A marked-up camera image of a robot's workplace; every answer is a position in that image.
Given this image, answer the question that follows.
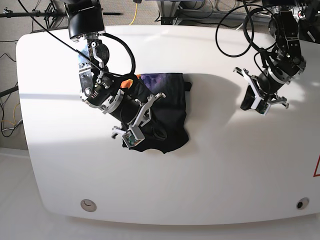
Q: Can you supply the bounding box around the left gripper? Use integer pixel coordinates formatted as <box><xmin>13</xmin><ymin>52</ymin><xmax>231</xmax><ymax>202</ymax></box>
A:
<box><xmin>234</xmin><ymin>66</ymin><xmax>289</xmax><ymax>111</ymax></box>

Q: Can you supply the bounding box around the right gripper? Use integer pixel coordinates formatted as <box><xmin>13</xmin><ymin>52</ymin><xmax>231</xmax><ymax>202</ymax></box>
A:
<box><xmin>111</xmin><ymin>92</ymin><xmax>166</xmax><ymax>139</ymax></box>

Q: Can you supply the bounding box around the black T-shirt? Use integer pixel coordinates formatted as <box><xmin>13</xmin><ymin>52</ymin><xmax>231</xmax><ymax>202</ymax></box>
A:
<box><xmin>120</xmin><ymin>72</ymin><xmax>192</xmax><ymax>154</ymax></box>

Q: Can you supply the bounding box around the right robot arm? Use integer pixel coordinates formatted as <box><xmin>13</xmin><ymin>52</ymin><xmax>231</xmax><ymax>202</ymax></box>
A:
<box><xmin>55</xmin><ymin>0</ymin><xmax>167</xmax><ymax>144</ymax></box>

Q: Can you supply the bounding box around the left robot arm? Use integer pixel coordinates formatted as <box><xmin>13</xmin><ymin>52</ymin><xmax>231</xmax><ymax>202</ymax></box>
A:
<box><xmin>234</xmin><ymin>0</ymin><xmax>306</xmax><ymax>116</ymax></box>

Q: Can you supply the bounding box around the red triangle warning sticker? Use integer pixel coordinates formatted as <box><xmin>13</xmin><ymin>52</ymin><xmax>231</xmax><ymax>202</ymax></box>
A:
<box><xmin>313</xmin><ymin>156</ymin><xmax>320</xmax><ymax>177</ymax></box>

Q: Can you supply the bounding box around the left table grommet cap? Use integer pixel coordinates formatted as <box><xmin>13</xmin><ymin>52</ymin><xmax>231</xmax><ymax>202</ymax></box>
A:
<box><xmin>80</xmin><ymin>199</ymin><xmax>97</xmax><ymax>213</ymax></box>

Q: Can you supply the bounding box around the table grommet cap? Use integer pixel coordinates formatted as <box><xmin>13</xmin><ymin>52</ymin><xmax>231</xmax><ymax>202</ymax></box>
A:
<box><xmin>296</xmin><ymin>197</ymin><xmax>310</xmax><ymax>210</ymax></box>
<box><xmin>80</xmin><ymin>199</ymin><xmax>97</xmax><ymax>213</ymax></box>

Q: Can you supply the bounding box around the right table grommet cap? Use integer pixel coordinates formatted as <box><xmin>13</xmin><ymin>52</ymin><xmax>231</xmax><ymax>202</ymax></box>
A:
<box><xmin>296</xmin><ymin>197</ymin><xmax>310</xmax><ymax>210</ymax></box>

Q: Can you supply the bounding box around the black tripod stand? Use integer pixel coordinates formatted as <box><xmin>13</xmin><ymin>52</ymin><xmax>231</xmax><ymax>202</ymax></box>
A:
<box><xmin>0</xmin><ymin>0</ymin><xmax>67</xmax><ymax>32</ymax></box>

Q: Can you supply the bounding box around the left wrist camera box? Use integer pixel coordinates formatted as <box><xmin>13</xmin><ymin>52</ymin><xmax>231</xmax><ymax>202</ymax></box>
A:
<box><xmin>251</xmin><ymin>99</ymin><xmax>271</xmax><ymax>116</ymax></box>

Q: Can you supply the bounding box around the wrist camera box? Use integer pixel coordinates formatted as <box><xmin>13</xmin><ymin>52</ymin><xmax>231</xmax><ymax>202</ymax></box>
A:
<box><xmin>122</xmin><ymin>126</ymin><xmax>145</xmax><ymax>148</ymax></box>
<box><xmin>251</xmin><ymin>99</ymin><xmax>271</xmax><ymax>116</ymax></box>

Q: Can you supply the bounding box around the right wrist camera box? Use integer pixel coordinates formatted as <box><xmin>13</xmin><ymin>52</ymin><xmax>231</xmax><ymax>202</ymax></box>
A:
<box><xmin>122</xmin><ymin>126</ymin><xmax>145</xmax><ymax>148</ymax></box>

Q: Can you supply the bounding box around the aluminium frame base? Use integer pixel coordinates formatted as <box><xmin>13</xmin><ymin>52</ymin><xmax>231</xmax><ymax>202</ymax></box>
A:
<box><xmin>156</xmin><ymin>0</ymin><xmax>301</xmax><ymax>38</ymax></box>

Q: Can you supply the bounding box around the yellow cable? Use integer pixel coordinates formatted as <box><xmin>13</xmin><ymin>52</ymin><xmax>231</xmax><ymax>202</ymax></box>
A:
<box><xmin>129</xmin><ymin>2</ymin><xmax>139</xmax><ymax>26</ymax></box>

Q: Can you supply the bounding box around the floor cables left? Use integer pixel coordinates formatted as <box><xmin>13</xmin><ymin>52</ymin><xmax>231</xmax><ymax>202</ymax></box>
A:
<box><xmin>0</xmin><ymin>52</ymin><xmax>23</xmax><ymax>137</ymax></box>

